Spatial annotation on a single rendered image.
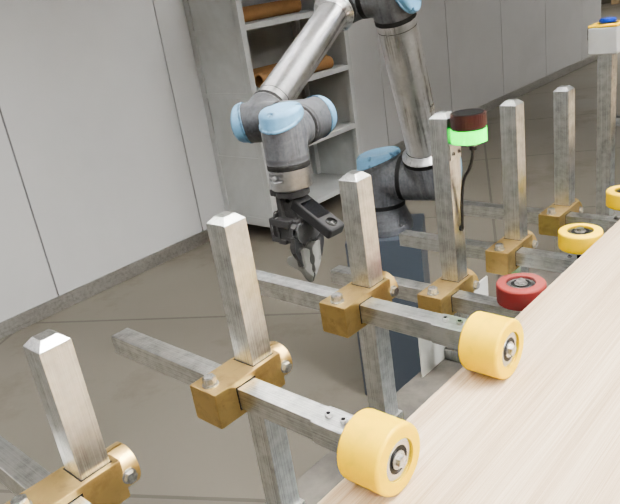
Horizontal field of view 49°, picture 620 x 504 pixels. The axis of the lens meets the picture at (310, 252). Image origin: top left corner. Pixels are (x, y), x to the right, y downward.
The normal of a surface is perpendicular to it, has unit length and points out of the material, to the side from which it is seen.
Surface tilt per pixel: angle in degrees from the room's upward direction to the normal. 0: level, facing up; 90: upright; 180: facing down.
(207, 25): 90
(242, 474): 0
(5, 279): 90
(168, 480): 0
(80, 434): 90
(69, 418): 90
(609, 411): 0
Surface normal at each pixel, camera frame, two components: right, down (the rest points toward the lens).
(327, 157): -0.66, 0.36
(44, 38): 0.73, 0.15
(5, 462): -0.14, -0.92
